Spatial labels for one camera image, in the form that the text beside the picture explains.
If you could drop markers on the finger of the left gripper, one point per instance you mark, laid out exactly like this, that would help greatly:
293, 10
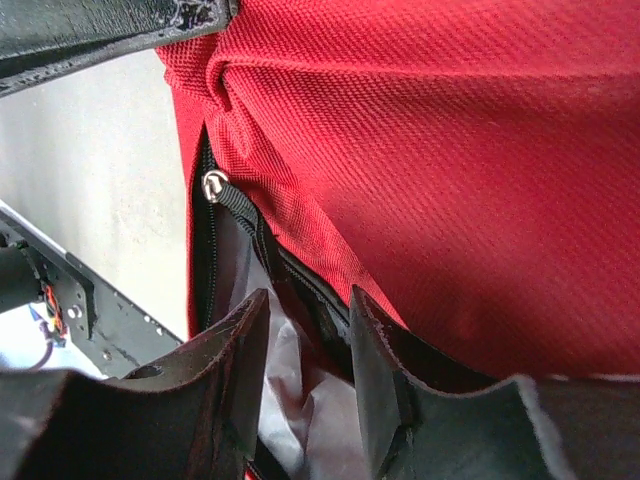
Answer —
45, 40

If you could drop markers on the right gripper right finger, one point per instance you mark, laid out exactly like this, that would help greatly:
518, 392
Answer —
423, 415

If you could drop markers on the red student backpack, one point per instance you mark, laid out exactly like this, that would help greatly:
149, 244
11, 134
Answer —
473, 166

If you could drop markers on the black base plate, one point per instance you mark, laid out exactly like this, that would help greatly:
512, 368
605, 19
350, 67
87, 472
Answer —
112, 331

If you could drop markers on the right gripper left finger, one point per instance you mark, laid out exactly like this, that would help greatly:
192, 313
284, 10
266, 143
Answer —
191, 414

